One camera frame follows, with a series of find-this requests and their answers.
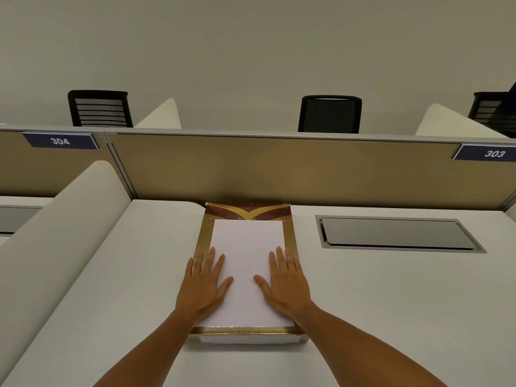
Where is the person's left hand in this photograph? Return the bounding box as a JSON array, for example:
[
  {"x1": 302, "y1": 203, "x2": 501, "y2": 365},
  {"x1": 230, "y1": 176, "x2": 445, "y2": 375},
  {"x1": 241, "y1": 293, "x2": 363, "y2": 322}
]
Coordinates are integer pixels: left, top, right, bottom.
[{"x1": 175, "y1": 247, "x2": 234, "y2": 320}]

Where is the person's right hand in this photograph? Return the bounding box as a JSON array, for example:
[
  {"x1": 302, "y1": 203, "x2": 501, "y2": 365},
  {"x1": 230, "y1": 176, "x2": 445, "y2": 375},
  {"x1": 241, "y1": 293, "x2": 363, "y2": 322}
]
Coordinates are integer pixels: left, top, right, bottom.
[{"x1": 253, "y1": 246, "x2": 315, "y2": 319}]

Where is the white paper ream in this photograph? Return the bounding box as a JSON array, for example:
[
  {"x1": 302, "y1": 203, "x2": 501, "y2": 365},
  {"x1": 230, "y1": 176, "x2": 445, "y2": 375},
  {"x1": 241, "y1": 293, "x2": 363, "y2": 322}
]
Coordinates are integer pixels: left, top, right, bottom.
[{"x1": 199, "y1": 218, "x2": 301, "y2": 344}]

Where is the person's left forearm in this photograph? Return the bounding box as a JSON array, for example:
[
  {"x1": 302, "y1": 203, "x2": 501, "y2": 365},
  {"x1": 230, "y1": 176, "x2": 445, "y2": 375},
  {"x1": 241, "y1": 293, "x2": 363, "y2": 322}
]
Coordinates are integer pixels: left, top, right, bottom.
[{"x1": 93, "y1": 309, "x2": 209, "y2": 387}]

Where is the person's right forearm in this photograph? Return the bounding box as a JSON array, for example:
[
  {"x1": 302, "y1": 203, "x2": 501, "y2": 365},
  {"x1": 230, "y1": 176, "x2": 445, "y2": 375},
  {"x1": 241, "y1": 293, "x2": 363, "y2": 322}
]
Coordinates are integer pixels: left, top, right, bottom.
[{"x1": 282, "y1": 302, "x2": 446, "y2": 387}]

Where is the gold brown paper wrapper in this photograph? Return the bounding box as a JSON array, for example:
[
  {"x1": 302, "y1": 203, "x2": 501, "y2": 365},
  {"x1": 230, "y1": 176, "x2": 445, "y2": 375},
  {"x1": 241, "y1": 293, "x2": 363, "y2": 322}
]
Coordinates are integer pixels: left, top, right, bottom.
[{"x1": 190, "y1": 202, "x2": 309, "y2": 345}]

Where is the wide beige desk partition panel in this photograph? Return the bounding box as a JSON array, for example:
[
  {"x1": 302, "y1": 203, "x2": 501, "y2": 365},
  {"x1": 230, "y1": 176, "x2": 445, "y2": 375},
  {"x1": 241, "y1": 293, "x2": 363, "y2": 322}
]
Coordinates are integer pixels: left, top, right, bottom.
[{"x1": 106, "y1": 131, "x2": 516, "y2": 210}]

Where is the large white curved side divider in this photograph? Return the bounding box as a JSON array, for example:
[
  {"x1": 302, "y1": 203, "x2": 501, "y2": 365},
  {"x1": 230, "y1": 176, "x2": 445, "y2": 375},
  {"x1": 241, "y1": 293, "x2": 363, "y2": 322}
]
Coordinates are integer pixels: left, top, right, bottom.
[{"x1": 0, "y1": 160, "x2": 132, "y2": 376}]

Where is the blue desk number label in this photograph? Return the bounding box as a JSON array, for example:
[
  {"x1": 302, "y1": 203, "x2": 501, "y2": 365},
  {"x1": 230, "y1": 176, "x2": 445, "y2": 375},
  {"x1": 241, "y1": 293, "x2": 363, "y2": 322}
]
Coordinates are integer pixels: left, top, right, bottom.
[
  {"x1": 452, "y1": 144, "x2": 516, "y2": 163},
  {"x1": 22, "y1": 132, "x2": 100, "y2": 151}
]

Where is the grey desk cable lid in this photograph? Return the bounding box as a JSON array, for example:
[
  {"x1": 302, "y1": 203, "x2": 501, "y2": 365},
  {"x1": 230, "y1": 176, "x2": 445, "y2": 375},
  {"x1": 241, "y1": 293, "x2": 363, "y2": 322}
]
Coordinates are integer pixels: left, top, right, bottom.
[
  {"x1": 315, "y1": 215, "x2": 488, "y2": 254},
  {"x1": 0, "y1": 205, "x2": 43, "y2": 235}
]

